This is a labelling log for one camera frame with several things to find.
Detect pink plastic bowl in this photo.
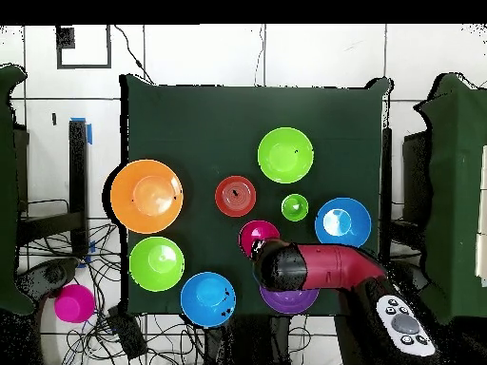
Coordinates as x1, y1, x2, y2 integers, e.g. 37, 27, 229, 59
238, 220, 282, 259

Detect red-orange plastic bowl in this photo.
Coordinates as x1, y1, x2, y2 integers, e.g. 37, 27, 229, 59
214, 175, 257, 219

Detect blue plastic bowl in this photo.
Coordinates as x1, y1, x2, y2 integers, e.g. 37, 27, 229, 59
180, 271, 237, 328
314, 197, 373, 254

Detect large orange plastic bowl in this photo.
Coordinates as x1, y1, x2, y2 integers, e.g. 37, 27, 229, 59
109, 159, 185, 235

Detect green plastic cup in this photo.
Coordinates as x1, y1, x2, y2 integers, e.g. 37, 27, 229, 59
281, 193, 310, 222

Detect purple plastic bowl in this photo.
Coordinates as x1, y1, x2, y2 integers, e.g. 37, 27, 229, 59
259, 286, 320, 316

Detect green plastic bowl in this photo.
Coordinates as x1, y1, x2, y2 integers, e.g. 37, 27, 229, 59
257, 126, 316, 184
128, 236, 185, 293

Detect dark green table cloth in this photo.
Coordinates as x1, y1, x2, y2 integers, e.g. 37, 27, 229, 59
120, 73, 392, 319

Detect black power brick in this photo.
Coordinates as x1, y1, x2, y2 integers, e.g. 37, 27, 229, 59
107, 304, 148, 360

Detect dark grey chair base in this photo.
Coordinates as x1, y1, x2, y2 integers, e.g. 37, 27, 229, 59
395, 261, 431, 294
16, 257, 82, 303

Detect black cabinet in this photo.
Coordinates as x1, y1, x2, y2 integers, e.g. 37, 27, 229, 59
401, 130, 433, 229

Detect pink plastic cup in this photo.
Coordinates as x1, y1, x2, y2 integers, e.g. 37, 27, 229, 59
53, 283, 96, 324

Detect blue tape strip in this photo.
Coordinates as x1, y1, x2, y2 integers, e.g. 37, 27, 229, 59
69, 116, 93, 145

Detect green cloth side table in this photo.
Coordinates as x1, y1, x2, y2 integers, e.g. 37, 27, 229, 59
0, 63, 36, 317
413, 71, 487, 324

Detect white round stool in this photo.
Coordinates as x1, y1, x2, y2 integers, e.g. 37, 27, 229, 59
39, 296, 100, 365

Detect black stand frame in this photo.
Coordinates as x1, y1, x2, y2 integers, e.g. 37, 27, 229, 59
380, 126, 394, 263
14, 119, 90, 259

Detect tangled floor cables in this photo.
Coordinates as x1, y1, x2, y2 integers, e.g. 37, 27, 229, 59
18, 221, 206, 365

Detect black floor cable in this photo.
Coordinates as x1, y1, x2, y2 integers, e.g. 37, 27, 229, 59
253, 24, 266, 86
113, 24, 155, 85

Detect black square floor frame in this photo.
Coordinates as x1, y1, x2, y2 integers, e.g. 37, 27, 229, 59
55, 24, 112, 70

